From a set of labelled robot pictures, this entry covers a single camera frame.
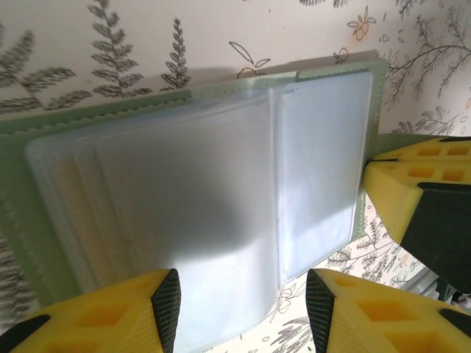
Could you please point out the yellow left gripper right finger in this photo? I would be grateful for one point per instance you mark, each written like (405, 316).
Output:
(375, 320)

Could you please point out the green card holder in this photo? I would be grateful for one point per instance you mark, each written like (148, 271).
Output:
(184, 176)

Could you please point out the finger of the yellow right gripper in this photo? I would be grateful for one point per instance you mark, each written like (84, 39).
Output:
(408, 150)
(393, 198)

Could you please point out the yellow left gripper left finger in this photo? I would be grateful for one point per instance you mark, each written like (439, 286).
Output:
(92, 323)

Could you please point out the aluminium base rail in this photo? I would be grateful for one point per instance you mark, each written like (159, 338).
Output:
(428, 281)

